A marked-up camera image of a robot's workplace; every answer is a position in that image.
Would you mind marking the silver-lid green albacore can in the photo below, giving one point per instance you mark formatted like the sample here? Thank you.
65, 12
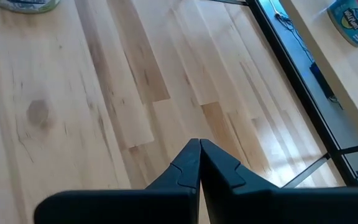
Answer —
25, 5

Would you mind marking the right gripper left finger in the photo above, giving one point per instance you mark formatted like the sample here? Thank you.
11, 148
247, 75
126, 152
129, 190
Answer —
135, 205

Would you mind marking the Wild Planet pink blue can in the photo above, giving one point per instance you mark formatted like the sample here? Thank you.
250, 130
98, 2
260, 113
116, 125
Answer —
350, 21

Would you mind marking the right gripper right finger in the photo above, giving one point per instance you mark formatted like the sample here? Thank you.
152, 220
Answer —
275, 205

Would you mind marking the black power strip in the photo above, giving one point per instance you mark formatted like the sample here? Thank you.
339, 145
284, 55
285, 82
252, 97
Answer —
323, 84

